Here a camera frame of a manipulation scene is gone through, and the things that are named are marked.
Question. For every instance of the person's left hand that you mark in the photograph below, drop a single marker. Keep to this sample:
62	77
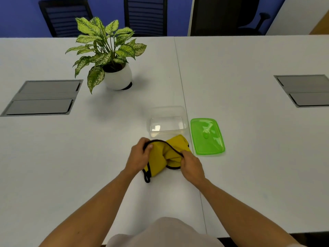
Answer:
136	159

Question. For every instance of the person's right forearm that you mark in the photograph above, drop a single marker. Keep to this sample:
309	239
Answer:
241	218

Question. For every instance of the person's left thumb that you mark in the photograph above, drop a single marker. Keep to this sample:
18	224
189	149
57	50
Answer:
148	147

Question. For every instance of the white round plant pot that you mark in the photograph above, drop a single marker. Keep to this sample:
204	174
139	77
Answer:
118	77

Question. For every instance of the black office chair with armrest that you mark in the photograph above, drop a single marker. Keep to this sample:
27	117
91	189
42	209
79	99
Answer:
226	15

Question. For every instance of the clear plastic container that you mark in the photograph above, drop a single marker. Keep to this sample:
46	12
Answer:
167	122

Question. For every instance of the green plastic lid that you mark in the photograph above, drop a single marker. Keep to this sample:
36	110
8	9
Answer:
207	136

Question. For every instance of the yellow cloth with black trim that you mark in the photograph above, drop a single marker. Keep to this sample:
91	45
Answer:
167	156

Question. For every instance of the person's left forearm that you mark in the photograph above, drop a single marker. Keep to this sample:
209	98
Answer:
87	216

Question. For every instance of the person's right hand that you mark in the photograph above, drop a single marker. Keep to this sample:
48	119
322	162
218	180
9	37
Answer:
192	169

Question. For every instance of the person's right fingers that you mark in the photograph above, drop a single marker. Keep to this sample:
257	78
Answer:
184	155

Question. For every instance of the green variegated leafy plant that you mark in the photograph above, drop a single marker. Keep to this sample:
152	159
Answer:
102	48

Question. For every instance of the black mesh office chair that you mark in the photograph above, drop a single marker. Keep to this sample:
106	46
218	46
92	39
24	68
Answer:
146	15
65	15

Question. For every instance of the person's light shirt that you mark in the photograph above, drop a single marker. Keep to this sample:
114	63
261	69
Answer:
162	234

